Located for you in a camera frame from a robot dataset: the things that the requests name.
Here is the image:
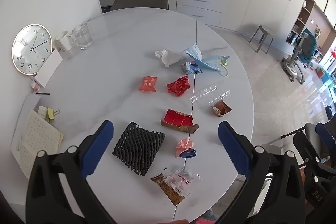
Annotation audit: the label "white crumpled tissue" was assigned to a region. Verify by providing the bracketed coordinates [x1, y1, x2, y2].
[155, 49, 184, 68]

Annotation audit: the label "red paper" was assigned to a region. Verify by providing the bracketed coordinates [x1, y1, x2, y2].
[166, 76, 191, 97]

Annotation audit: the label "white mug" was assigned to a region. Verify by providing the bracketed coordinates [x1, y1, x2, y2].
[54, 30, 75, 52]

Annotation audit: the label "wooden bookshelf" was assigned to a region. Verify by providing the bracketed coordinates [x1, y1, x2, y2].
[285, 0, 336, 62]

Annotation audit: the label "torn red cardboard piece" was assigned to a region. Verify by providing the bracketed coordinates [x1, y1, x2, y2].
[161, 109, 199, 134]

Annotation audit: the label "grey chair black legs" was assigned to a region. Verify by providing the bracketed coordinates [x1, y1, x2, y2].
[281, 123, 316, 141]

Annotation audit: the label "blue face mask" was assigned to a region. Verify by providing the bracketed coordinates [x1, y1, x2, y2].
[185, 43, 203, 63]
[193, 55, 230, 77]

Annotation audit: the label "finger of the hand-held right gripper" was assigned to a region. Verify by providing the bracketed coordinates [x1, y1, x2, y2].
[293, 132, 324, 169]
[315, 122, 336, 161]

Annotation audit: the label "cream grid notebook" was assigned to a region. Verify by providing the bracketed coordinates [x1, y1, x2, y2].
[11, 109, 64, 180]

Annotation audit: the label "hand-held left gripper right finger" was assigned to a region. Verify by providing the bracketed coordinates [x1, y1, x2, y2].
[218, 120, 306, 224]

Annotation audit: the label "clear plastic bottle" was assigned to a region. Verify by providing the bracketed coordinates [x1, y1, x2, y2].
[190, 82, 231, 111]

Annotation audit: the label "clear plastic wrapper red print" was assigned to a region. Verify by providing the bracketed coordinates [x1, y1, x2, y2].
[167, 167, 202, 194]

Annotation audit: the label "round white wall clock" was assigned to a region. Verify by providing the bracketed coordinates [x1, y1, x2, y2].
[12, 24, 53, 75]

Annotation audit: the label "orange snack packet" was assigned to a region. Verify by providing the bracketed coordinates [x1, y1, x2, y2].
[138, 76, 158, 92]

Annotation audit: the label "gold binder clip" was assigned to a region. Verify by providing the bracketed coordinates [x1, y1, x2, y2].
[47, 108, 60, 122]

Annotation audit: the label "brown foil wrapper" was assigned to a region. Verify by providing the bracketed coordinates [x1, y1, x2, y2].
[211, 100, 233, 118]

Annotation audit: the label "black foam net sleeve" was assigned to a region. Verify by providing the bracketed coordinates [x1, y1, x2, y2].
[112, 122, 166, 177]

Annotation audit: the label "white cabinet drawer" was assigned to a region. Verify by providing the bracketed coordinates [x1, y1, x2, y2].
[177, 0, 228, 14]
[176, 5, 224, 27]

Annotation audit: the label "pink crumpled paper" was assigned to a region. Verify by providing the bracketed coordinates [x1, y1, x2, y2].
[175, 137, 195, 159]

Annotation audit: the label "blue child desk chair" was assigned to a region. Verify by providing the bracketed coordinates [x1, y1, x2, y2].
[282, 28, 319, 84]

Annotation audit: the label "grey dining chair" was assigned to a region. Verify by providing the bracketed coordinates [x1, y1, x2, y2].
[110, 0, 169, 12]

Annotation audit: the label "small blue printed packet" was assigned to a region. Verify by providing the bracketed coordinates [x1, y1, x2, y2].
[181, 61, 203, 75]

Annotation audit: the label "white paper sheet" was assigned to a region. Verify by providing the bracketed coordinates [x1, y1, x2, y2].
[18, 94, 41, 135]

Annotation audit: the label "grey stool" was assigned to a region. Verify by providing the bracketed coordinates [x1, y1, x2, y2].
[249, 25, 275, 54]

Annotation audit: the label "white card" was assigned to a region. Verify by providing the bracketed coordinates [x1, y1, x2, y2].
[35, 49, 63, 88]

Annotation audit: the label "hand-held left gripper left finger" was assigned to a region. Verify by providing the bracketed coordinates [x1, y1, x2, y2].
[25, 120, 116, 224]

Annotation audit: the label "clear glass pitcher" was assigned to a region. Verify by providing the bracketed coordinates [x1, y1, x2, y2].
[71, 22, 94, 50]

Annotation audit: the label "brown snack wrapper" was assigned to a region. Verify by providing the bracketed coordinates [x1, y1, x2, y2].
[150, 173, 185, 206]

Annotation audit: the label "coloured storage boxes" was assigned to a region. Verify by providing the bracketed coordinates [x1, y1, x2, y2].
[316, 67, 334, 88]

